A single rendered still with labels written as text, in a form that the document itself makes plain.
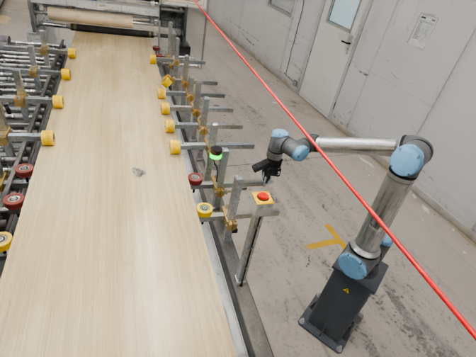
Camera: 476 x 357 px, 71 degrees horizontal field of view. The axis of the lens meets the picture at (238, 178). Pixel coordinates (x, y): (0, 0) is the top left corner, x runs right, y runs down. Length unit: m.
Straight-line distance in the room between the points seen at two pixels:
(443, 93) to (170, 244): 3.25
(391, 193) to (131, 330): 1.13
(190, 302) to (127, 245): 0.37
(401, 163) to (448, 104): 2.56
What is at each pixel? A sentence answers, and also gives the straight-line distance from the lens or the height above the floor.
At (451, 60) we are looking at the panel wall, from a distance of 4.03.
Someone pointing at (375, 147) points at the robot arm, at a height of 1.32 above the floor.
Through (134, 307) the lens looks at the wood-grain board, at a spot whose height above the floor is 0.90.
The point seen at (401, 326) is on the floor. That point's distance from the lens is 2.81.
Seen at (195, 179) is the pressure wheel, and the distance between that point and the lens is 1.82.
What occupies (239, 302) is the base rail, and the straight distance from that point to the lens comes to 1.59.
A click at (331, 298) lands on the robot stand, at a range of 2.21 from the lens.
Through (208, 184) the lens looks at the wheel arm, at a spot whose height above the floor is 0.86.
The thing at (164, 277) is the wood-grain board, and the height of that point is 0.90.
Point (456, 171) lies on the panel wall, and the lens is 3.98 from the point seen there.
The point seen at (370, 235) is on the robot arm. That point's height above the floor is 0.99.
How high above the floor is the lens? 2.01
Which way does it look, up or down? 36 degrees down
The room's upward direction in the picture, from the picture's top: 12 degrees clockwise
